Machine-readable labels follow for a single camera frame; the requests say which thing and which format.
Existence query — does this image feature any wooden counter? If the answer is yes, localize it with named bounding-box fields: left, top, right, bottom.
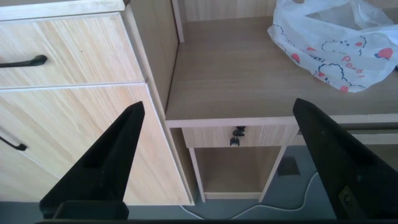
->
left=0, top=0, right=398, bottom=206

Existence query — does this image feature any white printed plastic shopping bag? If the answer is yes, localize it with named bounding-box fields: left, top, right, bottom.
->
left=267, top=0, right=398, bottom=93

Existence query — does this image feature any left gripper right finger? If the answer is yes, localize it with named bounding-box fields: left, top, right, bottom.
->
left=292, top=98, right=398, bottom=220

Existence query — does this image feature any small wooden drawer with key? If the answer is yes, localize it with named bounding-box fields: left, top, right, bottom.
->
left=181, top=124, right=300, bottom=149

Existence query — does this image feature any wooden drawer with black handle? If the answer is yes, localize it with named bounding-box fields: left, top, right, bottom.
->
left=0, top=11, right=146, bottom=89

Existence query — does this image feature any white cable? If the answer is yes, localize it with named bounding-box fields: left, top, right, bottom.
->
left=179, top=171, right=320, bottom=220

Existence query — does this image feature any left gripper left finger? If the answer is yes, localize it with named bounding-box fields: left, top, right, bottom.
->
left=39, top=101, right=146, bottom=220

